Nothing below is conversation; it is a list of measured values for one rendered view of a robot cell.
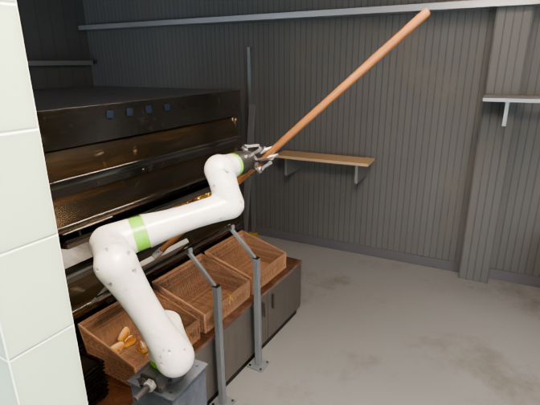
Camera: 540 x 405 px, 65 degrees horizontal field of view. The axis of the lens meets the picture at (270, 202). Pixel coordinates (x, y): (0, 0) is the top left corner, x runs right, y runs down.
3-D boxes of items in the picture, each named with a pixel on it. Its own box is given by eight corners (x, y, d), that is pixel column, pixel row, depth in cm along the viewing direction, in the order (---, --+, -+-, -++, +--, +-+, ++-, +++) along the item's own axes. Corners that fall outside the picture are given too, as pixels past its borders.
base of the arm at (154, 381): (149, 412, 146) (148, 398, 144) (117, 398, 152) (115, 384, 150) (195, 366, 168) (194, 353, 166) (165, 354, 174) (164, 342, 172)
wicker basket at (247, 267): (204, 280, 360) (202, 251, 351) (242, 255, 406) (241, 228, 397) (252, 296, 336) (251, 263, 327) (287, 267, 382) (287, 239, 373)
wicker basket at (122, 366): (81, 362, 264) (75, 323, 255) (149, 317, 309) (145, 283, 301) (137, 391, 240) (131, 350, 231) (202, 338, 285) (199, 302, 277)
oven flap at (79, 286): (65, 317, 250) (52, 286, 247) (240, 222, 395) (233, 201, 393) (69, 317, 247) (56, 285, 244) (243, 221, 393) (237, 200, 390)
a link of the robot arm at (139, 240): (97, 274, 135) (85, 239, 130) (94, 258, 146) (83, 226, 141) (153, 254, 141) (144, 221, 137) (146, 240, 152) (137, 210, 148)
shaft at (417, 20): (432, 14, 138) (427, 6, 138) (431, 13, 135) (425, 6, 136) (165, 250, 236) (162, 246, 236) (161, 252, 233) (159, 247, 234)
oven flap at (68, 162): (41, 189, 225) (27, 153, 222) (237, 138, 371) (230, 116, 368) (46, 187, 222) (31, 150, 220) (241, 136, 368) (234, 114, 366)
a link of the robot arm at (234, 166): (217, 154, 146) (194, 161, 152) (227, 190, 147) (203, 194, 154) (240, 148, 157) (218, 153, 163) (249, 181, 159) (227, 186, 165)
